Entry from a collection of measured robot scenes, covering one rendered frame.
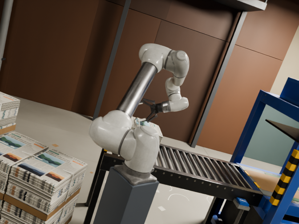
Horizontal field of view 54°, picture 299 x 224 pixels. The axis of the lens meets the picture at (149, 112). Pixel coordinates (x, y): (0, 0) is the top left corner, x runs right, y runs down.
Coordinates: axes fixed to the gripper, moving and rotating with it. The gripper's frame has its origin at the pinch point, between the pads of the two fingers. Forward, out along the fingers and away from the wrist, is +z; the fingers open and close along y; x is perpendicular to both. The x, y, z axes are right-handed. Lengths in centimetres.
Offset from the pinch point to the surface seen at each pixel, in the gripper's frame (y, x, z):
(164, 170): 43.1, -22.0, -12.5
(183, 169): 52, -11, -28
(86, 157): 86, 130, 76
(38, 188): 8, -78, 60
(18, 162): -4, -65, 72
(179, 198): 142, 83, -29
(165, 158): 45.7, 2.2, -16.3
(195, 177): 55, -22, -35
